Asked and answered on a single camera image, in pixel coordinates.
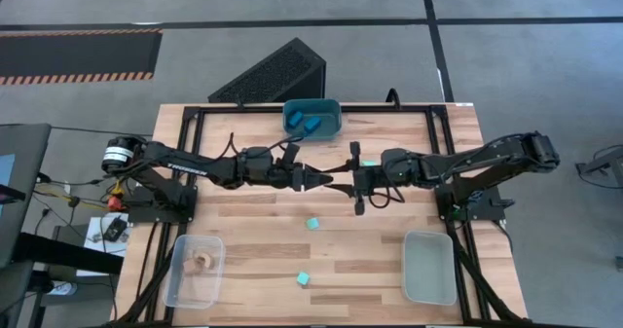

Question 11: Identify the black handheld device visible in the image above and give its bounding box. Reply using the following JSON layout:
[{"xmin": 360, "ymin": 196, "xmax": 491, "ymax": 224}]
[{"xmin": 102, "ymin": 215, "xmax": 129, "ymax": 243}]

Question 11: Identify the white paper sheet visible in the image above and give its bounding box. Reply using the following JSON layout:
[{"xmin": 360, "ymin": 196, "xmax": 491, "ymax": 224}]
[{"xmin": 83, "ymin": 212, "xmax": 130, "ymax": 256}]

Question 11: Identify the black computer monitor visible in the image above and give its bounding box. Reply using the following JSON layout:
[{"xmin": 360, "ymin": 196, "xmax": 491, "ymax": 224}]
[{"xmin": 0, "ymin": 122, "xmax": 53, "ymax": 271}]

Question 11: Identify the clear plastic bin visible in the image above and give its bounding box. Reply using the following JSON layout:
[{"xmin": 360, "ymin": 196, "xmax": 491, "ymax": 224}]
[{"xmin": 163, "ymin": 234, "xmax": 227, "ymax": 310}]

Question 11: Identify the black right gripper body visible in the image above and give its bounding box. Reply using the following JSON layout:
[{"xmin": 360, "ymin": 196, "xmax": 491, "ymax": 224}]
[{"xmin": 348, "ymin": 140, "xmax": 390, "ymax": 217}]

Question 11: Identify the thin black floor cable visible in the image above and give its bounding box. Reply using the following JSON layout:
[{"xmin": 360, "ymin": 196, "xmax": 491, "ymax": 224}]
[{"xmin": 51, "ymin": 125, "xmax": 155, "ymax": 138}]

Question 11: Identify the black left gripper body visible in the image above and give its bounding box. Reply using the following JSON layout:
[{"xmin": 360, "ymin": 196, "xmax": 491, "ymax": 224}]
[{"xmin": 262, "ymin": 141, "xmax": 307, "ymax": 194}]

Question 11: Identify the black computer case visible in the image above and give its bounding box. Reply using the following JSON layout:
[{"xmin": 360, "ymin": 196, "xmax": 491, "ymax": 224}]
[{"xmin": 207, "ymin": 37, "xmax": 327, "ymax": 104}]

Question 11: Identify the grey plastic bin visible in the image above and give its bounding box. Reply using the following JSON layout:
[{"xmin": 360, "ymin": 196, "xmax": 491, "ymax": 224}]
[{"xmin": 401, "ymin": 230, "xmax": 458, "ymax": 307}]

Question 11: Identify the wooden arch block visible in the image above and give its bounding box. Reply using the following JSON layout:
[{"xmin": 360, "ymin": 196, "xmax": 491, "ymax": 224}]
[{"xmin": 194, "ymin": 251, "xmax": 216, "ymax": 271}]

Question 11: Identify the teal plastic bin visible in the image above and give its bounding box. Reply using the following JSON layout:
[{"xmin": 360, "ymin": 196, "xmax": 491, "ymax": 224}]
[{"xmin": 281, "ymin": 97, "xmax": 343, "ymax": 142}]

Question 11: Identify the black stand base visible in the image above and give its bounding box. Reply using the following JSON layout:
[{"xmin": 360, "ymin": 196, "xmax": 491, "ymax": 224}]
[{"xmin": 575, "ymin": 145, "xmax": 623, "ymax": 189}]

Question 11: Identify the black hazard-striped floor mat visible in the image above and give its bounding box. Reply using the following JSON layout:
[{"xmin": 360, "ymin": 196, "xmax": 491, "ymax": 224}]
[{"xmin": 0, "ymin": 28, "xmax": 164, "ymax": 86}]

